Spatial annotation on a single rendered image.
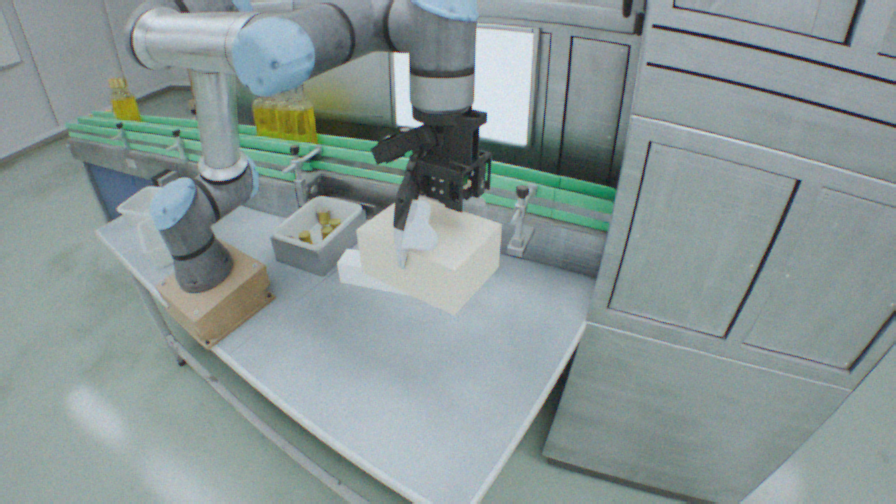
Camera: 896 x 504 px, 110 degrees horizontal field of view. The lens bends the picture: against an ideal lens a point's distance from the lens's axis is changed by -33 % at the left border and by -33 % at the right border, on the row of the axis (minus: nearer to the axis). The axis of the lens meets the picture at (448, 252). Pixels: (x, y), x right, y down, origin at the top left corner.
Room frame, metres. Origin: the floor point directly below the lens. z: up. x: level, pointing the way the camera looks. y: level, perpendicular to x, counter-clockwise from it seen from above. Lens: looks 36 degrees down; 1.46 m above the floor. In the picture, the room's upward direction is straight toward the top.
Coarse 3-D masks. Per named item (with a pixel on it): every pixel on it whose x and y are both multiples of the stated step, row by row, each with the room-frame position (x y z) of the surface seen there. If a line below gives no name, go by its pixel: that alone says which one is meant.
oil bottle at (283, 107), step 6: (282, 102) 1.29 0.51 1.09; (288, 102) 1.29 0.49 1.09; (282, 108) 1.28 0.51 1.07; (288, 108) 1.28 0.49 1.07; (282, 114) 1.28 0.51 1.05; (288, 114) 1.27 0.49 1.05; (282, 120) 1.28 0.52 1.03; (288, 120) 1.27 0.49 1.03; (282, 126) 1.29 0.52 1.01; (288, 126) 1.27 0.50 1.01; (282, 132) 1.29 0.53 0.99; (288, 132) 1.28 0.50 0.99; (282, 138) 1.29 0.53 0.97; (288, 138) 1.28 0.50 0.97
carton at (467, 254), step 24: (384, 216) 0.55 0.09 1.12; (432, 216) 0.54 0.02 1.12; (456, 216) 0.54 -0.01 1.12; (360, 240) 0.51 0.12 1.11; (384, 240) 0.49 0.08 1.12; (456, 240) 0.49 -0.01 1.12; (480, 240) 0.49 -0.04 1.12; (384, 264) 0.49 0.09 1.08; (408, 264) 0.46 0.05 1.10; (432, 264) 0.44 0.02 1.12; (456, 264) 0.44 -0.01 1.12; (480, 264) 0.48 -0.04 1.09; (408, 288) 0.46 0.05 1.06; (432, 288) 0.44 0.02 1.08; (456, 288) 0.43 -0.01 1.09; (456, 312) 0.43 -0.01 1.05
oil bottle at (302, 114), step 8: (296, 104) 1.26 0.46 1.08; (304, 104) 1.27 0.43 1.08; (296, 112) 1.26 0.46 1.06; (304, 112) 1.26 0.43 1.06; (312, 112) 1.29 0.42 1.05; (296, 120) 1.26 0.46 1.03; (304, 120) 1.25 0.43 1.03; (312, 120) 1.29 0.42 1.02; (296, 128) 1.26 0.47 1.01; (304, 128) 1.25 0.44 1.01; (312, 128) 1.28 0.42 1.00; (296, 136) 1.27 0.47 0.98; (304, 136) 1.25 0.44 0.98; (312, 136) 1.28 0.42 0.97
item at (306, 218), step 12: (312, 204) 1.09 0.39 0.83; (324, 204) 1.11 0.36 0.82; (336, 204) 1.09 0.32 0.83; (348, 204) 1.07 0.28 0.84; (300, 216) 1.03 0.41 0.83; (312, 216) 1.08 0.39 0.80; (336, 216) 1.09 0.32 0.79; (348, 216) 1.07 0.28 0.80; (276, 228) 0.95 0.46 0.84; (288, 228) 0.98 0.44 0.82; (300, 228) 1.02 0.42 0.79; (312, 228) 1.06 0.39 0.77; (336, 228) 0.95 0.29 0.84; (288, 240) 0.90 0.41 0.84; (312, 240) 1.00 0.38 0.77; (324, 240) 0.89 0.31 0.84
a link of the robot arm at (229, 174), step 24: (192, 0) 0.70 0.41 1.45; (216, 0) 0.73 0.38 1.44; (240, 0) 0.77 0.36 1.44; (192, 72) 0.76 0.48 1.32; (216, 72) 0.76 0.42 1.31; (216, 96) 0.77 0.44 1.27; (216, 120) 0.78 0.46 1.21; (216, 144) 0.79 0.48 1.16; (216, 168) 0.80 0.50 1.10; (240, 168) 0.83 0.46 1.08; (216, 192) 0.79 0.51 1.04; (240, 192) 0.84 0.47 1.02
